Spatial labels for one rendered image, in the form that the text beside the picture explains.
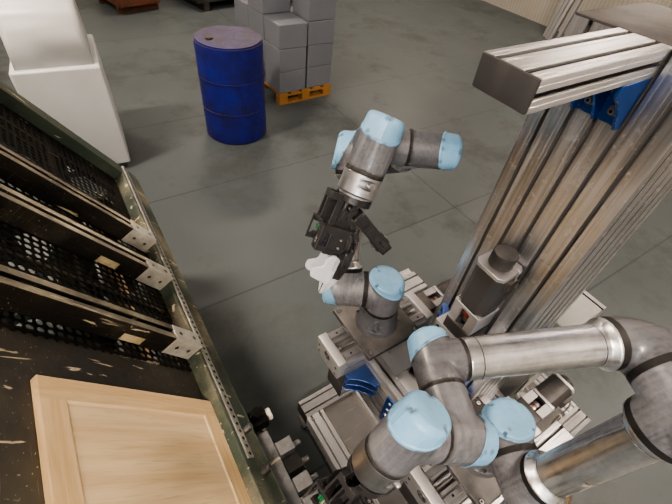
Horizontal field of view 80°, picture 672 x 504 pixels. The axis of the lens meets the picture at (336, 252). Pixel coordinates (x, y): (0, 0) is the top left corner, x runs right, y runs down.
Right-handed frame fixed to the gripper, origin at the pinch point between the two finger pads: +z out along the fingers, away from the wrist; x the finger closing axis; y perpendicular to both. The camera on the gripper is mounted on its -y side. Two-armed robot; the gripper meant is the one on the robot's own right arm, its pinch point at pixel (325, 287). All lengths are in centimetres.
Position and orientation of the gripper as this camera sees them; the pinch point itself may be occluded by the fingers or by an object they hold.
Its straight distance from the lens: 83.0
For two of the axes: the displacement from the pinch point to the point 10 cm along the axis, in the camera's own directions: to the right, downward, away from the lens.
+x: 3.2, 4.1, -8.5
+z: -3.8, 8.8, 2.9
